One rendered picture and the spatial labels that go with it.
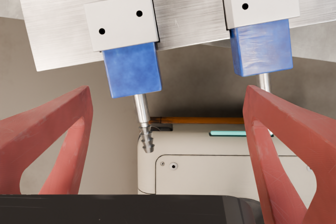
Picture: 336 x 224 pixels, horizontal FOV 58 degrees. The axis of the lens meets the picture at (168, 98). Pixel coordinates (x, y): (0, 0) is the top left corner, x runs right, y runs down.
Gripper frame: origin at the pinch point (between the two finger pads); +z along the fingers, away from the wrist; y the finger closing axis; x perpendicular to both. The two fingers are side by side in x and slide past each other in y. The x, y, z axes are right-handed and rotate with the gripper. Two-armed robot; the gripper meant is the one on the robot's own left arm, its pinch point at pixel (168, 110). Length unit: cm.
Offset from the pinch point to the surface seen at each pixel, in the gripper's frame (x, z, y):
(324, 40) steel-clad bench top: 5.7, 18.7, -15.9
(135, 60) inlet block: 4.2, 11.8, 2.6
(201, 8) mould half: 1.0, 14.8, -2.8
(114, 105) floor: 61, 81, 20
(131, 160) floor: 81, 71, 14
